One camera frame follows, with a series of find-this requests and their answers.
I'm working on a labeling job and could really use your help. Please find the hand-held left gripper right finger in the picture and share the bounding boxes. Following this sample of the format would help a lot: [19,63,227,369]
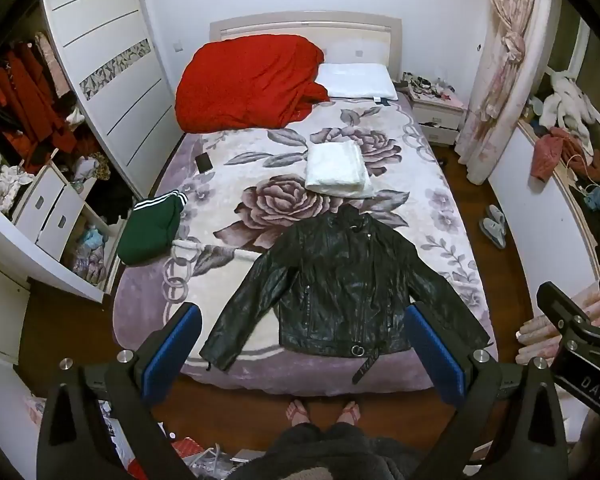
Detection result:
[404,302,568,480]

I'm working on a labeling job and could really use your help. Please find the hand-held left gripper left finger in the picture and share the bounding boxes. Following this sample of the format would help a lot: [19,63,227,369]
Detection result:
[36,302,203,480]

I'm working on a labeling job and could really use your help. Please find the black leather jacket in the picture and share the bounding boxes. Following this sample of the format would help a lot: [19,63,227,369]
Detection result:
[200,204,491,386]

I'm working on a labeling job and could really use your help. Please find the hanging red clothes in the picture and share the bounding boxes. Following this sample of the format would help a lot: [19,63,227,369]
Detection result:
[0,35,81,163]

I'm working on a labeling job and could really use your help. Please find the grey slipper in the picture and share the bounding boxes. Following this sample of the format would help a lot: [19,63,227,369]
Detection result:
[480,219,508,250]
[486,205,508,232]

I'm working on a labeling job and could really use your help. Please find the white rod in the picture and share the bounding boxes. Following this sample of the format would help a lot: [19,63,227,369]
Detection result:
[175,240,259,261]

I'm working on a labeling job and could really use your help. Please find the person's right foot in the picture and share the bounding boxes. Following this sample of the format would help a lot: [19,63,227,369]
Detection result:
[337,400,362,427]

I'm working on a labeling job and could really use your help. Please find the person's foot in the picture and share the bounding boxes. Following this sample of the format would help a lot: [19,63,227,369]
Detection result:
[337,400,362,427]
[286,399,311,429]

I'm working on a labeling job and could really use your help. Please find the red packet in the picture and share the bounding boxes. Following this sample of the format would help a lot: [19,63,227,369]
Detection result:
[171,437,202,467]

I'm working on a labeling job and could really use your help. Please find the green pants with white stripes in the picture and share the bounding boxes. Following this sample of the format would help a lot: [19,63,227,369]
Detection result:
[116,190,189,266]

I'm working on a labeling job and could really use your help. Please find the person's left foot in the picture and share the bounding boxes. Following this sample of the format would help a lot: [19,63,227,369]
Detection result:
[286,399,311,429]

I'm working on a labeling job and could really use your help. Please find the red garment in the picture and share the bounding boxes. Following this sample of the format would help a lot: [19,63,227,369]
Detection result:
[530,127,600,184]

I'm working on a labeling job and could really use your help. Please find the white drawer unit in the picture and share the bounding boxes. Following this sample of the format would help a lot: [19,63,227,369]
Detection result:
[10,162,116,302]

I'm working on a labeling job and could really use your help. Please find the white plush cloth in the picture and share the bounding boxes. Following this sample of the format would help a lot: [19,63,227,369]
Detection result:
[539,72,600,133]

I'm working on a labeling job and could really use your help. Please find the folded white cloth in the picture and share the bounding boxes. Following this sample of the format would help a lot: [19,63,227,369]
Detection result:
[305,140,376,198]

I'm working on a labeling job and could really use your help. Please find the white nightstand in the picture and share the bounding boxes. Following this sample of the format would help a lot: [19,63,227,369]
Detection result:
[409,87,468,147]

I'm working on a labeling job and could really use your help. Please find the pink floral curtain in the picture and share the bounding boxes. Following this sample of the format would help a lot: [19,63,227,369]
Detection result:
[454,0,542,186]

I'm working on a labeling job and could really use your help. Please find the clutter of small nightstand articles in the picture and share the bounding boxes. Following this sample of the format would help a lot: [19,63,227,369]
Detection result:
[400,72,456,100]

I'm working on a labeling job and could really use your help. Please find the red quilt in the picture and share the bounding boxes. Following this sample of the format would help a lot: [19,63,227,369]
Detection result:
[174,35,331,135]

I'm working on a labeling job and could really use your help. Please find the white pillow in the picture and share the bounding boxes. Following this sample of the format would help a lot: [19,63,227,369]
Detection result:
[317,62,400,102]

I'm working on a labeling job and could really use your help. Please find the white wardrobe with drawers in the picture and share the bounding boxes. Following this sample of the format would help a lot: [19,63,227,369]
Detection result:
[41,0,186,201]

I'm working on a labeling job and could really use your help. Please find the beige bed headboard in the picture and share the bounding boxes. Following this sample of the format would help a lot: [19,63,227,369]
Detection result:
[209,11,405,86]

